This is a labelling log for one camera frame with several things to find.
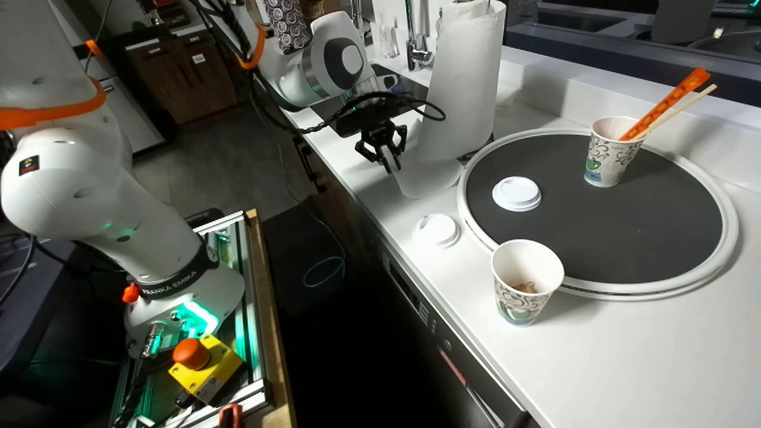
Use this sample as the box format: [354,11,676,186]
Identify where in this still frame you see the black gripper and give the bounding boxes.
[351,117,412,173]

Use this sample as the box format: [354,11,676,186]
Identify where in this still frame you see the white paper towel sheet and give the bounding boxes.
[386,117,467,201]

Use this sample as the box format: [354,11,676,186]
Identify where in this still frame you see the white plastic cup lid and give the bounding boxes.
[490,173,545,213]
[412,212,463,249]

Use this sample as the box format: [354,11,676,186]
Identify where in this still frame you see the white paper towel roll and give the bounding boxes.
[417,0,508,165]

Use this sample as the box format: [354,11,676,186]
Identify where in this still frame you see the patterned paper cup brown residue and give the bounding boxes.
[490,237,565,328]

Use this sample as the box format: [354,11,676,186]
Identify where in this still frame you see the patterned paper cup with chopsticks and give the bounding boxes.
[582,113,647,190]

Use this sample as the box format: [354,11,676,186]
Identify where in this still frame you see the chrome faucet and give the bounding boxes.
[402,0,437,71]

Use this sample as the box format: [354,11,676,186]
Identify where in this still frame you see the dark under-counter cabinet front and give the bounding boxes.
[259,132,543,428]

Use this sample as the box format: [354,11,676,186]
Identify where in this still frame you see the wooden board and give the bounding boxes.
[242,207,300,428]

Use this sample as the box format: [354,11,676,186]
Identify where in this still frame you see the brown wooden cabinet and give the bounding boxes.
[116,26,241,129]

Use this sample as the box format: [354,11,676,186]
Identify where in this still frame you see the round black tray white rim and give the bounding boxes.
[457,126,745,301]

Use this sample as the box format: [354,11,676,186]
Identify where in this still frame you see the white appliance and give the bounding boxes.
[79,54,166,153]

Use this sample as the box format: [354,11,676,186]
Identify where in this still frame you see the yellow emergency stop box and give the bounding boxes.
[166,335,247,404]

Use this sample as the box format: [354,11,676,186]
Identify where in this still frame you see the orange chopstick sleeve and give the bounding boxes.
[619,66,713,143]

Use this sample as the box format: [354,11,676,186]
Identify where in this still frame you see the plain wooden chopstick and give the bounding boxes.
[632,80,720,140]

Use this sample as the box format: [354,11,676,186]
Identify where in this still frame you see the aluminium robot stand frame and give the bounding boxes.
[109,208,272,428]

